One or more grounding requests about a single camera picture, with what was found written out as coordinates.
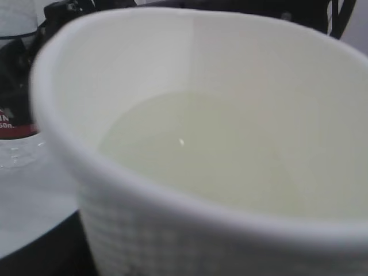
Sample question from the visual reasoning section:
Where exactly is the white paper coffee cup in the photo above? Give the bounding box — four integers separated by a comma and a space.
30, 7, 367, 275

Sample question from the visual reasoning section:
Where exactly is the clear red-label water bottle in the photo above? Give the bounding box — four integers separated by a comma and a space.
1, 1, 40, 171

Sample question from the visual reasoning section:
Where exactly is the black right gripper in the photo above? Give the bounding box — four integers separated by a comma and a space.
39, 0, 137, 40

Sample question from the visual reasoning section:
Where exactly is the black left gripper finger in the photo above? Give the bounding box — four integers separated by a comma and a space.
1, 211, 98, 276

